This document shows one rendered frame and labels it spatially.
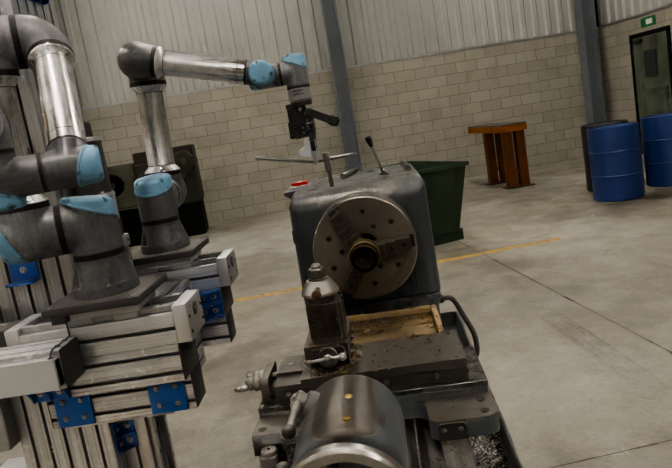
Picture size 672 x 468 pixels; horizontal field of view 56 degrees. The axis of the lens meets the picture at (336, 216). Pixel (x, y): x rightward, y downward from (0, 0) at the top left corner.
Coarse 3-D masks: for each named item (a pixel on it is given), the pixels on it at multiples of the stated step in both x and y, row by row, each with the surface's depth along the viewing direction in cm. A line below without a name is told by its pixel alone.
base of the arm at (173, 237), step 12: (144, 228) 194; (156, 228) 192; (168, 228) 193; (180, 228) 196; (144, 240) 194; (156, 240) 191; (168, 240) 192; (180, 240) 194; (144, 252) 193; (156, 252) 191
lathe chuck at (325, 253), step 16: (352, 208) 187; (368, 208) 187; (384, 208) 187; (400, 208) 190; (320, 224) 188; (368, 224) 188; (384, 224) 187; (400, 224) 187; (320, 240) 189; (336, 240) 189; (416, 240) 191; (320, 256) 190; (336, 256) 190; (368, 256) 198; (400, 256) 189; (416, 256) 188; (336, 272) 190; (368, 272) 190; (384, 272) 190; (400, 272) 189; (368, 288) 191; (384, 288) 190
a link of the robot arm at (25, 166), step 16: (0, 160) 113; (16, 160) 115; (32, 160) 115; (0, 176) 113; (16, 176) 114; (32, 176) 115; (0, 192) 113; (16, 192) 115; (32, 192) 117; (0, 208) 114; (16, 208) 116
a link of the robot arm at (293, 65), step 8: (288, 56) 201; (296, 56) 201; (304, 56) 204; (280, 64) 202; (288, 64) 201; (296, 64) 201; (304, 64) 203; (288, 72) 201; (296, 72) 201; (304, 72) 203; (288, 80) 203; (296, 80) 202; (304, 80) 203; (288, 88) 204
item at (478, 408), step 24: (432, 384) 125; (456, 384) 124; (480, 384) 123; (264, 408) 127; (288, 408) 126; (408, 408) 125; (432, 408) 120; (456, 408) 118; (480, 408) 117; (264, 432) 120; (432, 432) 116; (456, 432) 114; (480, 432) 114; (288, 456) 117
